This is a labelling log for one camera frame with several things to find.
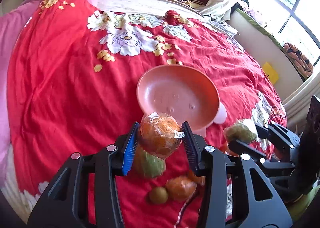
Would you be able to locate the large orange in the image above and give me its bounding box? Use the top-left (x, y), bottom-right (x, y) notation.
top-left (138, 112), bottom-right (184, 159)

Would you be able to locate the cream bed sheet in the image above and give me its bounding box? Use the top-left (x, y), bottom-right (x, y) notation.
top-left (97, 0), bottom-right (200, 18)

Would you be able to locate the red floral bedspread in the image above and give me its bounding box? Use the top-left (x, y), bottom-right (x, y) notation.
top-left (4, 0), bottom-right (287, 220)

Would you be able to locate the yellow paper note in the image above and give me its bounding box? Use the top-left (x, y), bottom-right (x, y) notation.
top-left (262, 62), bottom-right (279, 85)

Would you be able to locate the tall green mango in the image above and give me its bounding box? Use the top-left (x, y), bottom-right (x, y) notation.
top-left (133, 145), bottom-right (166, 178)

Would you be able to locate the window frame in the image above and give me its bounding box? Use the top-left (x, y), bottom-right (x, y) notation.
top-left (249, 0), bottom-right (319, 60)

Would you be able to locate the round green mango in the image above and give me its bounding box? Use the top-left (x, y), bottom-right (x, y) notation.
top-left (223, 119), bottom-right (258, 144)

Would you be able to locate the red tomato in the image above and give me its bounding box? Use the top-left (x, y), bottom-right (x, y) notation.
top-left (220, 142), bottom-right (238, 156)

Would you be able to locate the brown kiwi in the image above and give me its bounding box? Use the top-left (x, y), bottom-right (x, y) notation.
top-left (149, 187), bottom-right (169, 204)

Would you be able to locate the patterned cushion on sill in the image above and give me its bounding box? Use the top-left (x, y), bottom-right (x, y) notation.
top-left (284, 43), bottom-right (313, 78)

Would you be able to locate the pink plastic fruit plate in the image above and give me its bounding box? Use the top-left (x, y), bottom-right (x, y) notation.
top-left (136, 65), bottom-right (227, 136)

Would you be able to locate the pink quilt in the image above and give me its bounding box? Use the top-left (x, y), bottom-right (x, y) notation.
top-left (0, 0), bottom-right (119, 189)

